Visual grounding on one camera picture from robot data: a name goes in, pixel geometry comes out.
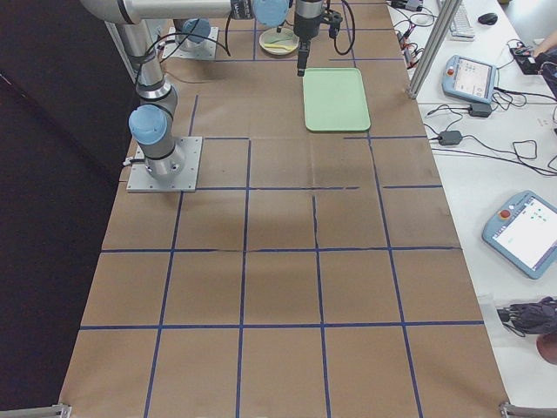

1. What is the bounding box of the white round plate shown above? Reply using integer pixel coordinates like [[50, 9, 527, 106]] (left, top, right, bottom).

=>
[[258, 28, 299, 55]]

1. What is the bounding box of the aluminium frame post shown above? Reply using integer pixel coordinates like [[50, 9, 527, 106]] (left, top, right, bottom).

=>
[[406, 0, 461, 99]]

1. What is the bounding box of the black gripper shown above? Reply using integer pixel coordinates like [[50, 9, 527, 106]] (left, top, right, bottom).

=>
[[294, 0, 342, 65], [276, 25, 305, 77]]

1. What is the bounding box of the teach pendant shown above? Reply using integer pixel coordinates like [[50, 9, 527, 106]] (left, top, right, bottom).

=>
[[441, 55, 497, 105], [482, 190, 556, 280]]

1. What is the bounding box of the upper teach pendant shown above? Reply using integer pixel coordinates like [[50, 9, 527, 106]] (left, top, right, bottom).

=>
[[441, 55, 497, 105]]

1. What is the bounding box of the black computer mouse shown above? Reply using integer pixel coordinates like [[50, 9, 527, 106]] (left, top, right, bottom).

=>
[[477, 12, 499, 25]]

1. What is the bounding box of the light green tray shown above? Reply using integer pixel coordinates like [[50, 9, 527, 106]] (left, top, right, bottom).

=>
[[303, 68, 371, 132]]

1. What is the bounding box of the green plastic spoon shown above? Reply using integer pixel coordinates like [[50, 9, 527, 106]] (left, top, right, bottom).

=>
[[265, 37, 292, 44]]

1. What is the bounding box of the black power adapter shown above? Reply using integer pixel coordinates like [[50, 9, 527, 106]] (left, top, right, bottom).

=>
[[467, 103, 493, 118], [438, 130, 463, 146]]

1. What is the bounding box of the lower teach pendant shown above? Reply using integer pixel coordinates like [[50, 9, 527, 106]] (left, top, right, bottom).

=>
[[482, 190, 556, 280]]

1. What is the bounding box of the folded dark umbrella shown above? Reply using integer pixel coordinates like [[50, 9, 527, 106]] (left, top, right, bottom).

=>
[[497, 297, 556, 337]]

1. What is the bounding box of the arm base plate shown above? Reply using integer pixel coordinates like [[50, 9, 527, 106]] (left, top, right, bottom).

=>
[[126, 137, 203, 192], [162, 26, 218, 60]]

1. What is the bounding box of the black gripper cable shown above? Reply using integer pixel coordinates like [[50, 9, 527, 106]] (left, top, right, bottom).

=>
[[324, 0, 358, 56]]

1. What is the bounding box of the yellow plastic fork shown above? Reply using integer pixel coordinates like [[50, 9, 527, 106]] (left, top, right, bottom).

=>
[[263, 43, 298, 51]]

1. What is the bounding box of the white keyboard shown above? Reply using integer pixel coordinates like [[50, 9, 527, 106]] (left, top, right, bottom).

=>
[[449, 3, 475, 42]]

